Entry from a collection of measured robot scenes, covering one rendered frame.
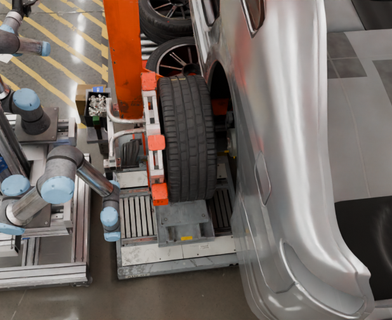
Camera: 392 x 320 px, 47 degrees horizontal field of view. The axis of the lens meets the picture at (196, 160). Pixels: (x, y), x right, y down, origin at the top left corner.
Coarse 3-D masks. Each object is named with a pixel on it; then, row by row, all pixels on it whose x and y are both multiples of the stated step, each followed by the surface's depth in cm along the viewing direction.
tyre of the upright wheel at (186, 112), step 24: (168, 96) 214; (192, 96) 214; (168, 120) 208; (192, 120) 209; (168, 144) 208; (192, 144) 209; (216, 144) 212; (168, 168) 212; (192, 168) 212; (216, 168) 216; (168, 192) 229; (192, 192) 223
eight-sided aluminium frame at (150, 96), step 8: (144, 96) 220; (152, 96) 220; (144, 104) 218; (152, 104) 249; (152, 128) 210; (152, 152) 213; (160, 152) 213; (152, 160) 214; (160, 160) 214; (152, 168) 214; (160, 168) 215; (152, 176) 216; (160, 176) 217
